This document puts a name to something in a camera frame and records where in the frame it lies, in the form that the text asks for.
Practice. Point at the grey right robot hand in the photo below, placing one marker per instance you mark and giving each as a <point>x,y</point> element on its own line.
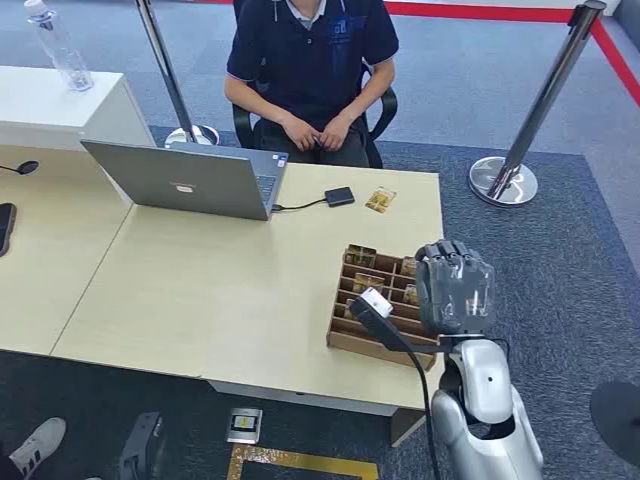
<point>452,298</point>

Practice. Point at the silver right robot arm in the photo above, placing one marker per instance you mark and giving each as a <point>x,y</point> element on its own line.
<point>482,391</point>

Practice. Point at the gold green card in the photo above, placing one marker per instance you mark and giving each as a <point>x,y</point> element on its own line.
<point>410,295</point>
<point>368,283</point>
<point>409,266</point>
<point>380,199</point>
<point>360,256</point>
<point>350,310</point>

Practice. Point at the wooden card organizer box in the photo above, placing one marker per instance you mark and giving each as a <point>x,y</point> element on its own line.
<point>360,334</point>

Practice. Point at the person's left hand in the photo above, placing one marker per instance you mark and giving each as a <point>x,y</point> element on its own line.
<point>336,132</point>

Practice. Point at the person's hand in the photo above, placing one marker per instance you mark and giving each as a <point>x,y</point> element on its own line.
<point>336,132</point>
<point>299,132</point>

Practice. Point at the person's right hand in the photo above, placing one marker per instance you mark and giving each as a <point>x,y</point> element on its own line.
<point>299,132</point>

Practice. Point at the person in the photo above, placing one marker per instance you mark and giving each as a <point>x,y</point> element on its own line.
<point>310,60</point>

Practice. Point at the black external drive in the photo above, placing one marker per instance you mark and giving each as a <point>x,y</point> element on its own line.
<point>340,196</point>

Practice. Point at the black round base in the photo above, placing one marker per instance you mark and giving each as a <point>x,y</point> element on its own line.
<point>617,420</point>

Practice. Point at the yellow floor tape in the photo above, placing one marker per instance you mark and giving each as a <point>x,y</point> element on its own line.
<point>300,459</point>

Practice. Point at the silver floor socket box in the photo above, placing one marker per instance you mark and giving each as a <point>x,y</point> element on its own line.
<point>243,425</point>

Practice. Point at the black office chair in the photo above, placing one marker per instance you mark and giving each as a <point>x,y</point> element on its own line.
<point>241,126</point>

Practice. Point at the grey laptop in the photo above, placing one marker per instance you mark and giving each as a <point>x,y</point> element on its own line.
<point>180,182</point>

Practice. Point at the white cabinet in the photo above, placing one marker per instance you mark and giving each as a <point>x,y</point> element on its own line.
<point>55,109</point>

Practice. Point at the white shoe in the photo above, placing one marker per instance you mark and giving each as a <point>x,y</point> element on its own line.
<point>38,447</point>

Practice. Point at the clear plastic water bottle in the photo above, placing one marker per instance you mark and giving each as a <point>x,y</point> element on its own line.
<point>60,50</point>

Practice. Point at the black flat device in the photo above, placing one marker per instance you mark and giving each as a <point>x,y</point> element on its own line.
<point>4,225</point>

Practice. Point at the chrome stanchion post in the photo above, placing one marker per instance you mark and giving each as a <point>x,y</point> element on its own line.
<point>543,102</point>
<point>167,73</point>

